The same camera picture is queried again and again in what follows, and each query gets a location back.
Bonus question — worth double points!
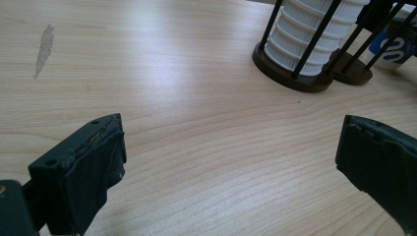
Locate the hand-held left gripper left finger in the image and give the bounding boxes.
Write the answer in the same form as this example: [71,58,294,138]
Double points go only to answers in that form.
[28,112,128,236]

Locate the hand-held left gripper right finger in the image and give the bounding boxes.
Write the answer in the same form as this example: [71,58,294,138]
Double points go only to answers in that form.
[334,114,417,236]

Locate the blue and white paper cup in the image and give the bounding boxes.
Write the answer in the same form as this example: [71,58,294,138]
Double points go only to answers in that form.
[363,3,417,71]

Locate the stack of white ribbed cups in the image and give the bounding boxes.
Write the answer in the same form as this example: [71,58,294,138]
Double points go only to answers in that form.
[264,0,372,77]

